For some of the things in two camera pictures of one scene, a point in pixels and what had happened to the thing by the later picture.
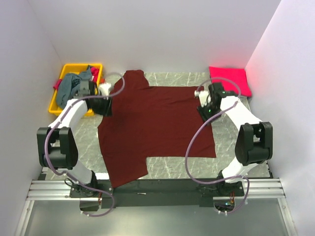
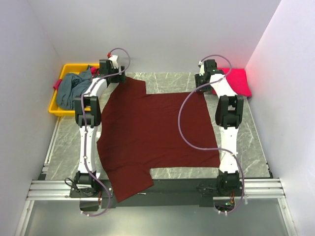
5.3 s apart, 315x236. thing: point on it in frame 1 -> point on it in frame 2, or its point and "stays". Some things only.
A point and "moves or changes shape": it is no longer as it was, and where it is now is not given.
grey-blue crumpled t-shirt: [69, 84] stays
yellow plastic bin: [65, 69] stays
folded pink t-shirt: [233, 79] stays
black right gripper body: [207, 111] -> [199, 80]
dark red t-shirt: [149, 120] moves or changes shape
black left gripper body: [101, 106] -> [118, 78]
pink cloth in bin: [95, 72] stays
